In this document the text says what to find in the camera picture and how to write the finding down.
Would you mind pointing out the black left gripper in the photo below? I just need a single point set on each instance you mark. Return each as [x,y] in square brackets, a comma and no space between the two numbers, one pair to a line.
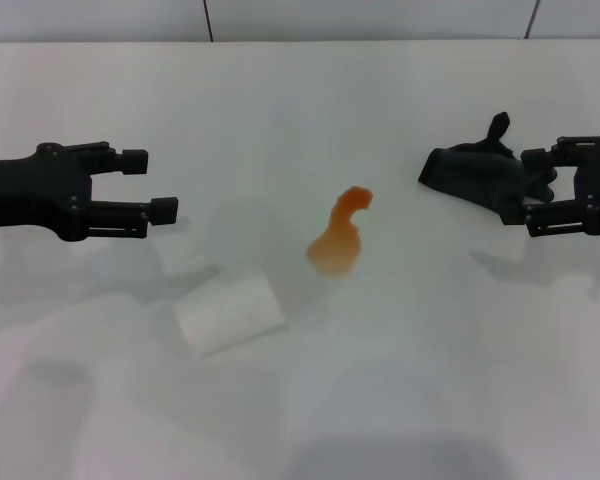
[30,192]

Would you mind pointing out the dark blue rag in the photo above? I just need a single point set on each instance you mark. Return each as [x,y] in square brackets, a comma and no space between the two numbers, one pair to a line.
[472,175]

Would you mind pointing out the white plastic cup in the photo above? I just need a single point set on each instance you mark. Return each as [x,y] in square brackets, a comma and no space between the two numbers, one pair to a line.
[230,310]

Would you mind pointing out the brown water stain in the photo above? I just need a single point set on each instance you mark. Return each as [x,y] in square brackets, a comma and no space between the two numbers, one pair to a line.
[337,242]

